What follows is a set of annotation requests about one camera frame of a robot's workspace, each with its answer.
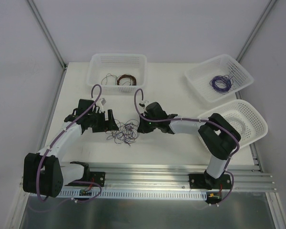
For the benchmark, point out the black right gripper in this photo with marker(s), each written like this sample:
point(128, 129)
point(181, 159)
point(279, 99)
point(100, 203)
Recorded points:
point(145, 122)

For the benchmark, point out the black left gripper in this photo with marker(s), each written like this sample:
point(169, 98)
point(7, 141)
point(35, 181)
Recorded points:
point(104, 121)

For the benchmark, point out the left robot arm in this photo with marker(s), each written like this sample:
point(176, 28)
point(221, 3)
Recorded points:
point(43, 172)

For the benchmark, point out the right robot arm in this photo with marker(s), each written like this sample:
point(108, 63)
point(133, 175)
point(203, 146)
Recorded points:
point(220, 138)

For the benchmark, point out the white rectangular basket left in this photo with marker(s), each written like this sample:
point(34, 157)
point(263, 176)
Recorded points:
point(117, 72)

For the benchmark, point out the white rectangular basket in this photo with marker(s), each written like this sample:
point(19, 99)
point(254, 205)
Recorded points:
point(218, 77)
point(117, 72)

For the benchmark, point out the white rectangular basket right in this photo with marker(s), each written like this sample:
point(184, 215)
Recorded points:
point(218, 77)

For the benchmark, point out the white round-hole basket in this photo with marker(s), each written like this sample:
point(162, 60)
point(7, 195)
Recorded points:
point(244, 118)

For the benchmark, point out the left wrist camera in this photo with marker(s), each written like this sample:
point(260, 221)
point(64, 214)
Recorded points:
point(100, 104)

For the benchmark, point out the aluminium mounting rail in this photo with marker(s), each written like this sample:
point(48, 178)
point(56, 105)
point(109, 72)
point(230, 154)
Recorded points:
point(175, 177)

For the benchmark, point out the white slotted cable duct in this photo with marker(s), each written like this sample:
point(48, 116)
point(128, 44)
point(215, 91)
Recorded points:
point(136, 194)

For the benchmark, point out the left aluminium frame post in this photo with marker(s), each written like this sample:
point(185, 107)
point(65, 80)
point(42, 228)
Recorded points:
point(42, 25)

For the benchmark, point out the aluminium frame post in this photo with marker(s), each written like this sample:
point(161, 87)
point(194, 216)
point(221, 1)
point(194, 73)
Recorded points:
point(256, 28)
point(42, 25)

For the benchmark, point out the right aluminium frame post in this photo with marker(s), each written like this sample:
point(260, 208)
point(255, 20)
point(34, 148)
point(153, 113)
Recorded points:
point(256, 28)

